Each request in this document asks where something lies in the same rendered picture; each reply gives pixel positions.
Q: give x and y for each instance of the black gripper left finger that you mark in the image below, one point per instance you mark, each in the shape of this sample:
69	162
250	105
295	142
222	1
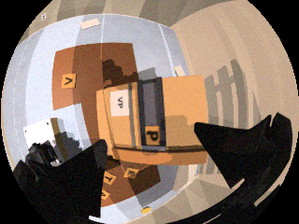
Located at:
79	179

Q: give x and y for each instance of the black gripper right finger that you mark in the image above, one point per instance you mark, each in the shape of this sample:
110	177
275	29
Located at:
231	148

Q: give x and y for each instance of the white paper ticket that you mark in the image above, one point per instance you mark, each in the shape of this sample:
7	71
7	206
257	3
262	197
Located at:
120	106

